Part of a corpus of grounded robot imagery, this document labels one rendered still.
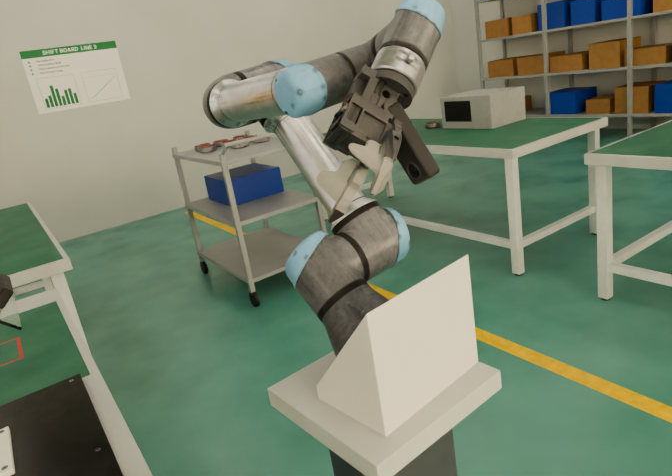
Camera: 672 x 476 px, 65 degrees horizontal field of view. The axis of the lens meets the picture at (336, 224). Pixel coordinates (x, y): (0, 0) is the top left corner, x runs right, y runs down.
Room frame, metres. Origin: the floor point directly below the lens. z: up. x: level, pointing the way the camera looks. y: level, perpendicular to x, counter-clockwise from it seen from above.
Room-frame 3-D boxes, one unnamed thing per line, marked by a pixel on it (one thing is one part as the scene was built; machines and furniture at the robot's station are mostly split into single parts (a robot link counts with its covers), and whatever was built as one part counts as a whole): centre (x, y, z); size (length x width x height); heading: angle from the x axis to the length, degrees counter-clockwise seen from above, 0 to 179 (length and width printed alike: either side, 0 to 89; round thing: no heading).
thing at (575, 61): (6.50, -3.14, 0.87); 0.42 x 0.40 x 0.18; 31
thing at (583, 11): (6.30, -3.26, 1.41); 0.42 x 0.28 x 0.26; 123
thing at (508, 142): (3.91, -0.78, 0.37); 2.20 x 0.90 x 0.75; 32
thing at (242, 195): (3.48, 0.54, 0.51); 1.01 x 0.60 x 1.01; 32
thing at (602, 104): (6.18, -3.34, 0.36); 0.40 x 0.28 x 0.16; 123
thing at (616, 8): (5.93, -3.49, 1.38); 0.42 x 0.42 x 0.20; 30
